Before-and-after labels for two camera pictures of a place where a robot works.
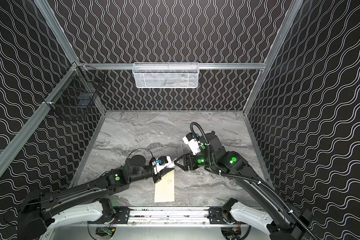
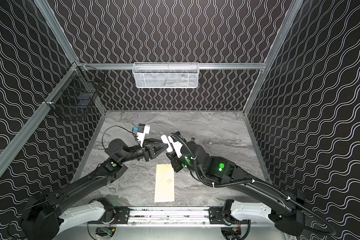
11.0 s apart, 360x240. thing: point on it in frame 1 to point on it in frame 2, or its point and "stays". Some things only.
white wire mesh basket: [166, 75] stays
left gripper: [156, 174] to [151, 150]
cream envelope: [164, 190] stays
